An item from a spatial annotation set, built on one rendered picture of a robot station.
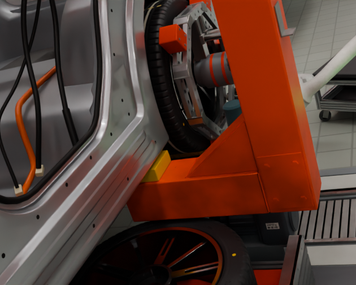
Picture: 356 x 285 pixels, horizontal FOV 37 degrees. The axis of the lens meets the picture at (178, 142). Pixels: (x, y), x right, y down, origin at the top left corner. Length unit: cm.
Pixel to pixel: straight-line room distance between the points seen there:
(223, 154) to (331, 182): 109
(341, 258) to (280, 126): 81
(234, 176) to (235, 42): 46
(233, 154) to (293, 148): 20
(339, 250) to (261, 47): 107
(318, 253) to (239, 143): 78
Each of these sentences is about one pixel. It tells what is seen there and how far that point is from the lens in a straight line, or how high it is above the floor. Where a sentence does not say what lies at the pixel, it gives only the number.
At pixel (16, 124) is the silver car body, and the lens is 195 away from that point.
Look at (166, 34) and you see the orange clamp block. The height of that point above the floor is 110.
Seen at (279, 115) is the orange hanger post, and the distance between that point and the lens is 160.
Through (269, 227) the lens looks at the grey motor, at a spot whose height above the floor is 33.
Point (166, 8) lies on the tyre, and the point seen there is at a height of 116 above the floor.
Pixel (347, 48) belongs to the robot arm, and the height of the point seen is 79.
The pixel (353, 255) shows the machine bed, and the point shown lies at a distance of 227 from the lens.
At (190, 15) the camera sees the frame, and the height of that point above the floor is 111.
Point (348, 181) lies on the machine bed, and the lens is 271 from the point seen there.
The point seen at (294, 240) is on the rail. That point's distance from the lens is 188.
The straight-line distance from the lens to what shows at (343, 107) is 338.
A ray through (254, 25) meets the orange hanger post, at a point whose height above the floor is 115.
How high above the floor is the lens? 152
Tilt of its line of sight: 24 degrees down
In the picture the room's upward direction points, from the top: 19 degrees counter-clockwise
